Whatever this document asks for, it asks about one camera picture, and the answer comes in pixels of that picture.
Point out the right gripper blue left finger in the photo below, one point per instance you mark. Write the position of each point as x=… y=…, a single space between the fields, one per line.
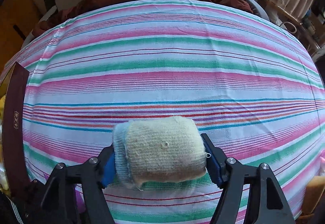
x=59 y=200

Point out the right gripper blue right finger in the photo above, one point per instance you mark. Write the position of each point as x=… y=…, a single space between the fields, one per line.
x=266 y=200

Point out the cream sock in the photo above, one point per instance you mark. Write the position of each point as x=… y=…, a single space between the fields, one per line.
x=158 y=150

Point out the striped bed sheet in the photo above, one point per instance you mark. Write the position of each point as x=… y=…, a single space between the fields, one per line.
x=249 y=85

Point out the maroon gold tin box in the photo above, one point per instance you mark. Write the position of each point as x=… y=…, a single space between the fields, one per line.
x=13 y=89

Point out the wooden side desk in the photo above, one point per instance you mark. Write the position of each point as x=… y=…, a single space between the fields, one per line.
x=314 y=49

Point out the wooden wardrobe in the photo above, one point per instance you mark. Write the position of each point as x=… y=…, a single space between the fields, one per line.
x=22 y=13

